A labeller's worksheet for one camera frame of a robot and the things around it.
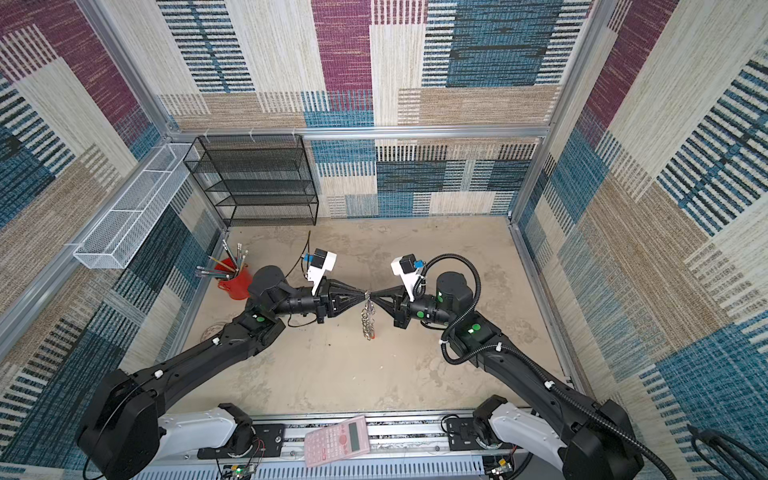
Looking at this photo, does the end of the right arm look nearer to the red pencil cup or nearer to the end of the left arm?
the end of the left arm

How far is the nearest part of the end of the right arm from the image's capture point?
621mm

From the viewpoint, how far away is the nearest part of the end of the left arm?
626mm
